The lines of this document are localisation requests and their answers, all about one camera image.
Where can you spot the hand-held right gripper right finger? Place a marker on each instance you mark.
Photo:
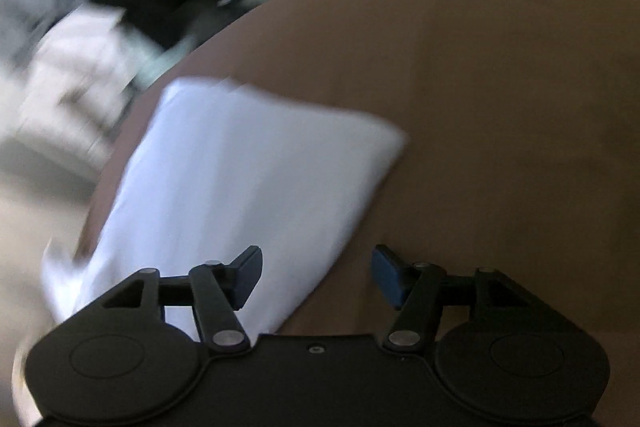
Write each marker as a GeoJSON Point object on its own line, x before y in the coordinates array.
{"type": "Point", "coordinates": [387, 274]}

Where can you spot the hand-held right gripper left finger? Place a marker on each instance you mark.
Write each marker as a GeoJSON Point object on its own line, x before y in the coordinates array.
{"type": "Point", "coordinates": [250, 272]}

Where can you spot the white shirt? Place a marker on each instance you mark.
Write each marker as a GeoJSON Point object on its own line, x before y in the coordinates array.
{"type": "Point", "coordinates": [240, 177]}

